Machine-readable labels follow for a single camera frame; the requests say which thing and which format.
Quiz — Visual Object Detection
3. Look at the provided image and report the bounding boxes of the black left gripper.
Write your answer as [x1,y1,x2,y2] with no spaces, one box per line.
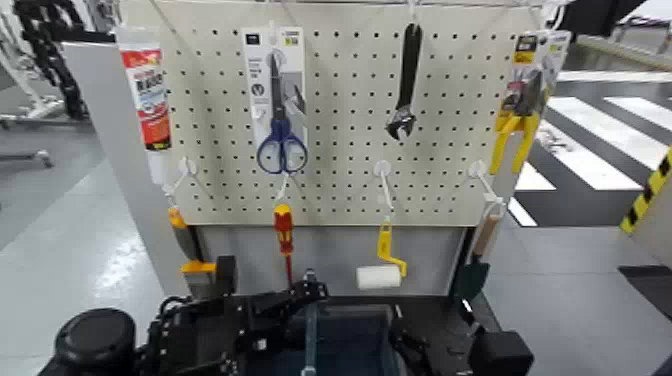
[230,268,330,363]

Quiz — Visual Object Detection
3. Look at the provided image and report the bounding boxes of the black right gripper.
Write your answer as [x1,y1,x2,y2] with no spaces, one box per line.
[389,296,483,376]

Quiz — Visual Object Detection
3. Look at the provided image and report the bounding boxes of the blue plastic crate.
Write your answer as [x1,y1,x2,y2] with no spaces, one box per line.
[246,303,407,376]

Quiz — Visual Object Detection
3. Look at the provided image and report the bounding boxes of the grey stand panel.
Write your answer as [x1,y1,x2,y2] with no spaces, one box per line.
[61,41,474,298]

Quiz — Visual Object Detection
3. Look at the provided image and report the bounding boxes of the red yellow screwdriver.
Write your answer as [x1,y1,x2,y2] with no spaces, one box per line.
[272,203,295,287]

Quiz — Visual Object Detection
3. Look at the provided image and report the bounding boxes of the orange grey scraper tool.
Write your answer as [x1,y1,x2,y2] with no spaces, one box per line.
[166,206,219,300]

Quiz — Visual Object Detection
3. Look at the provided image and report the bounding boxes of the beige perforated pegboard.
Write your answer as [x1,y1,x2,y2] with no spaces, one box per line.
[119,0,547,228]

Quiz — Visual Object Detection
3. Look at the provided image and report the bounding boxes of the white scissors packaging card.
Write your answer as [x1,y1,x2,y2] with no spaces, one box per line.
[241,26,309,155]

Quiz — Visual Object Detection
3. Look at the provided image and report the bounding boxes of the yellow black hazard stripe barrier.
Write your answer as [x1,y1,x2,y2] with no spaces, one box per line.
[619,149,672,235]

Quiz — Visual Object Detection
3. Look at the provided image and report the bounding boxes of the white red glue tube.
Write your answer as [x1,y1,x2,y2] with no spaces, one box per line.
[116,25,174,186]

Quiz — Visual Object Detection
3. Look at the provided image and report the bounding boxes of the pliers packaging card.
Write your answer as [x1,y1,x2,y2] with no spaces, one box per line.
[511,29,572,114]

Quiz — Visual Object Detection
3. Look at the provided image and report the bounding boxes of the yellow-handled white paint roller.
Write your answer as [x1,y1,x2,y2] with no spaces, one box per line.
[355,219,409,292]

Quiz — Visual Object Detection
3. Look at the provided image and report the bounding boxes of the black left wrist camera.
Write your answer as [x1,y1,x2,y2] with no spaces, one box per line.
[215,255,238,298]

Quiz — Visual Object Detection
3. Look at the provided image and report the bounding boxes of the wooden-handled green trowel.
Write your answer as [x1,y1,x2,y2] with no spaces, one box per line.
[452,209,504,304]

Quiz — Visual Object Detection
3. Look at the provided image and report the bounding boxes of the blue-handled scissors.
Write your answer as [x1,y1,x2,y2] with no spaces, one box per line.
[256,52,310,176]

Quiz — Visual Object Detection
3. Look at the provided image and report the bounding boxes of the yellow-handled pliers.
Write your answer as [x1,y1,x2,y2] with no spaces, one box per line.
[488,68,547,177]

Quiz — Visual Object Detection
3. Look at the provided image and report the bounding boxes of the black-handled adjustable wrench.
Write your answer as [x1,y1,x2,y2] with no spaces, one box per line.
[385,22,424,142]

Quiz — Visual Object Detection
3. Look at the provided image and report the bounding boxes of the black cable chain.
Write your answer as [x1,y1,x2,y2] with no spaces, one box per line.
[12,0,92,122]

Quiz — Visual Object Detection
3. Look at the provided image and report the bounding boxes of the white metal frame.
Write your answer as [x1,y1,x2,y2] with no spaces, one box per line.
[0,20,67,130]

